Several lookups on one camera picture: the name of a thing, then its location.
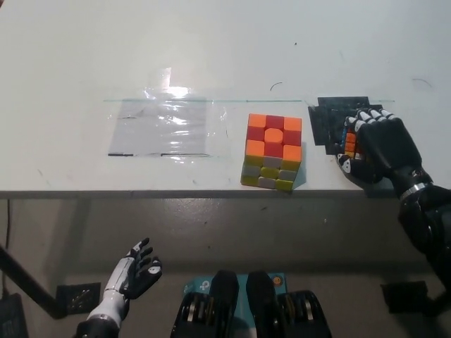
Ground black flat device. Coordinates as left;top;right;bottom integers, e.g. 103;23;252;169
0;292;29;338

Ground black table foot plate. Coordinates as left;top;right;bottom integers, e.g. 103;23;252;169
381;280;430;314
56;282;102;314

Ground black robot body blocks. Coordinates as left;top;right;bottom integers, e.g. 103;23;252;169
171;269;332;338

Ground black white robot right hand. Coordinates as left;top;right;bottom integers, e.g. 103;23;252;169
334;107;434;199

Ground thin black cable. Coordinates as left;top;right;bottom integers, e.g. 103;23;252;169
1;199;12;296

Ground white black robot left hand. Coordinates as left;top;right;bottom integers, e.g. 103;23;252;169
101;237;165;301

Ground big orange red yellow cube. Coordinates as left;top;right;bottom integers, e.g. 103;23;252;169
240;112;304;193

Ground black diagonal table leg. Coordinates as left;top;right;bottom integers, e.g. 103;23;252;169
424;284;451;316
0;242;68;320

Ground teal robot body top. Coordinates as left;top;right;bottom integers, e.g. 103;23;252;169
182;273;287;299

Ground clear plastic film sheet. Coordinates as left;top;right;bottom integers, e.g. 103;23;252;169
104;66;232;163

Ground black tape patch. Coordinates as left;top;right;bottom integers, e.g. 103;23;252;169
308;96;385;156

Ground small multicolour studded cube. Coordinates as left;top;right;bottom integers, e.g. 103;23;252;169
340;129;363;160

